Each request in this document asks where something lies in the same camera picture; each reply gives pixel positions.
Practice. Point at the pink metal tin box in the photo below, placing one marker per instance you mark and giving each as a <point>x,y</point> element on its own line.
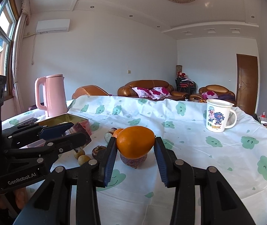
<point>77,121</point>

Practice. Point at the cream cake roll piece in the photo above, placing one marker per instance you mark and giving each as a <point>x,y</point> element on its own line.
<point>109,134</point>

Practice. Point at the armchair floral cushion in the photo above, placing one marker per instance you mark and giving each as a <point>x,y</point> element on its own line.
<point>209,95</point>

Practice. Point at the layered cake roll slice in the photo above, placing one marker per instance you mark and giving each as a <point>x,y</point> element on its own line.
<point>77,128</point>

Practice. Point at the brown leather chair back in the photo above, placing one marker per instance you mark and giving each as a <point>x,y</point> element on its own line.
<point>89,90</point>

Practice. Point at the window with frame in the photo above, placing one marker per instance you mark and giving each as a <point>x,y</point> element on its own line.
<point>8,24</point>

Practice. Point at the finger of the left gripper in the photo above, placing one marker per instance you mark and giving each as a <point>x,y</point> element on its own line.
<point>63,142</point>
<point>21,135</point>

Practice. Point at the beige curtain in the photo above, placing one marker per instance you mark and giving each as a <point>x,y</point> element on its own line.
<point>23,21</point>

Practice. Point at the white cartoon mug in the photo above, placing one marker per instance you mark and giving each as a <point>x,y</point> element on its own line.
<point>218,112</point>

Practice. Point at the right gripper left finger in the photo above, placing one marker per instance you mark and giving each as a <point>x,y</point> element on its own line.
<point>91,175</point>

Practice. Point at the brown leather sofa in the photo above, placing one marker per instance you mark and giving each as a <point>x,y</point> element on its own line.
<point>128,89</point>

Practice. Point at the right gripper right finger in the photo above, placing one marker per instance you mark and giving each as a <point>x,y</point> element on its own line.
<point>176,173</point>

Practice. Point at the white wall air conditioner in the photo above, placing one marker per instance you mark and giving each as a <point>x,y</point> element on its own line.
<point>52,26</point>

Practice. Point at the dark chocolate muffin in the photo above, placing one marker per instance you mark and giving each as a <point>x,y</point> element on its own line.
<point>97,150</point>

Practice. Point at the pink electric kettle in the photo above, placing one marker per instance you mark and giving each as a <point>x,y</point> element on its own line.
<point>50,95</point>

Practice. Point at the pink floral cushion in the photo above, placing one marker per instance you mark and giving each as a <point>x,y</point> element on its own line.
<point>142,92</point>
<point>160,93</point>

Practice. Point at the black stacked chairs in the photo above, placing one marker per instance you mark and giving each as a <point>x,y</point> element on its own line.
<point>183,83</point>

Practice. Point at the large orange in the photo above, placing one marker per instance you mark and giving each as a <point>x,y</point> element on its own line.
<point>134,142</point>

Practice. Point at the brown leather armchair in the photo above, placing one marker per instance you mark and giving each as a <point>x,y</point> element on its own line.
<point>222,92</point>

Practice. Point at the brown wooden door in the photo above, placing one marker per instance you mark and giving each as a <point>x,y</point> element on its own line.
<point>247,83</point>

